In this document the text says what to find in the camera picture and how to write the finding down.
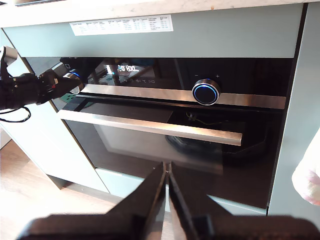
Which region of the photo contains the white printed label sticker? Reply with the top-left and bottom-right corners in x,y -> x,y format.
69,14 -> 174,37

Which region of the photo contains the grey-green panel with label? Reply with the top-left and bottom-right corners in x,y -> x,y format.
1,3 -> 305,60

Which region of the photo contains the grey-green panel below oven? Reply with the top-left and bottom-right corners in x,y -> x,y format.
94,166 -> 268,216

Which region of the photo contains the narrow grey-green cabinet door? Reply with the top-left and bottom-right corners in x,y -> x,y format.
0,28 -> 111,195

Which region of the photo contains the steel oven door handle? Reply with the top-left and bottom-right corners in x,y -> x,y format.
57,109 -> 244,147

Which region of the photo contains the pink white cloth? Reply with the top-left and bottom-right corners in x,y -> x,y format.
291,134 -> 320,207

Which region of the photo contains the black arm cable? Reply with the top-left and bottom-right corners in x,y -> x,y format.
0,106 -> 32,123

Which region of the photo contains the rotary knob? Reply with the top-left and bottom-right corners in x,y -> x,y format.
62,71 -> 85,95
191,78 -> 222,107

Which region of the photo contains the black built-in oven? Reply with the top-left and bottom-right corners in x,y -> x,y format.
21,56 -> 295,210

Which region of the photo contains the wide grey-green cabinet door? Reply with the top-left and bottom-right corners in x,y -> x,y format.
267,0 -> 320,217

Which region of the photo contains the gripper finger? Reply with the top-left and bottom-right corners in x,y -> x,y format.
107,161 -> 168,236
168,161 -> 230,240
51,77 -> 85,101

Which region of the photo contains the rotary knob under plus minus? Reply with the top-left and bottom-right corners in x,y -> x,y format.
191,78 -> 222,107

